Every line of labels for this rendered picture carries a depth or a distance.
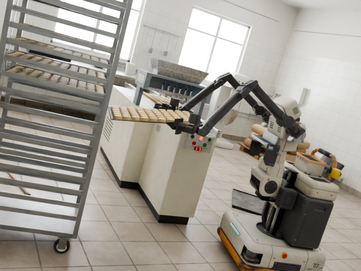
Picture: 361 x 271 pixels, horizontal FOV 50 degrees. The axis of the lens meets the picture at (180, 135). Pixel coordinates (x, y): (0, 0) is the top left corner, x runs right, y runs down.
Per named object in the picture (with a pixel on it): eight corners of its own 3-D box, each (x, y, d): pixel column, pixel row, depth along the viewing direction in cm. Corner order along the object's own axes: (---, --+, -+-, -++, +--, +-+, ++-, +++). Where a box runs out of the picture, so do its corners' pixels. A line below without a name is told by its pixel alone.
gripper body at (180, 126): (173, 134, 241) (183, 136, 237) (175, 118, 239) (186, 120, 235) (179, 133, 246) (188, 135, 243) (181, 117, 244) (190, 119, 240)
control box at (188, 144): (182, 147, 317) (187, 131, 314) (208, 151, 327) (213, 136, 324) (184, 148, 314) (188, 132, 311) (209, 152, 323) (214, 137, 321)
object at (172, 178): (135, 190, 390) (157, 105, 373) (166, 193, 404) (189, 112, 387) (155, 223, 328) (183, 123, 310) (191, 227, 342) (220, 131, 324)
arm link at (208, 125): (252, 92, 243) (243, 91, 253) (247, 85, 241) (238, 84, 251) (204, 139, 236) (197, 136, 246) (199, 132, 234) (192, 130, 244)
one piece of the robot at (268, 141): (262, 156, 304) (271, 130, 300) (279, 168, 278) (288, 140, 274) (244, 152, 300) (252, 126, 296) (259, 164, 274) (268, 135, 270)
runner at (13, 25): (119, 56, 229) (120, 51, 229) (119, 56, 227) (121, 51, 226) (5, 25, 212) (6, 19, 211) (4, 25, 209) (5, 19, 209)
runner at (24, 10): (122, 41, 228) (124, 35, 227) (123, 41, 225) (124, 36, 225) (7, 8, 210) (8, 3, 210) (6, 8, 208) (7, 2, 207)
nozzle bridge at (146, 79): (130, 100, 395) (138, 68, 388) (192, 113, 424) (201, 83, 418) (138, 107, 366) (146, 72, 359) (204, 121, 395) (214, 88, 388)
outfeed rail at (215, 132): (149, 93, 500) (150, 88, 499) (151, 93, 501) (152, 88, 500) (215, 137, 321) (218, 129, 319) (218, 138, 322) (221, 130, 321)
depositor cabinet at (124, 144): (96, 148, 496) (112, 85, 480) (149, 156, 525) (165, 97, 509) (117, 188, 382) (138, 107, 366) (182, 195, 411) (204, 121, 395)
